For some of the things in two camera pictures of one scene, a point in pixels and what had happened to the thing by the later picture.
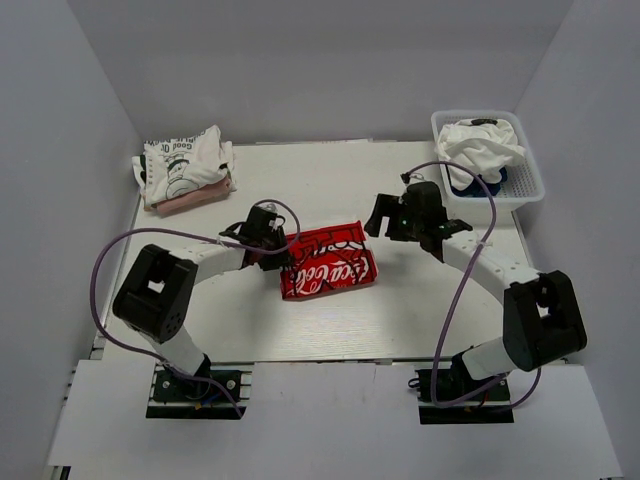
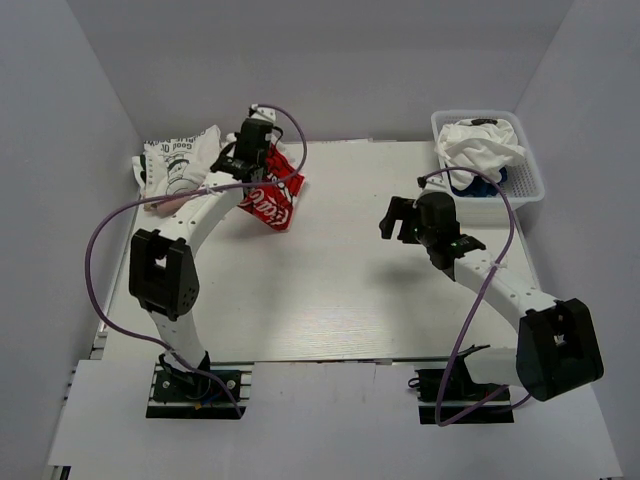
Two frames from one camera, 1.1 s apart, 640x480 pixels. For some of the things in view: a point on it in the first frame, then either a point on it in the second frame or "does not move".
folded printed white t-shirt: (174, 167) does not move
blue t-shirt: (475, 190) does not move
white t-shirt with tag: (484, 146) does not move
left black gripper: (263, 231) -> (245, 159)
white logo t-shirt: (327, 260) -> (273, 204)
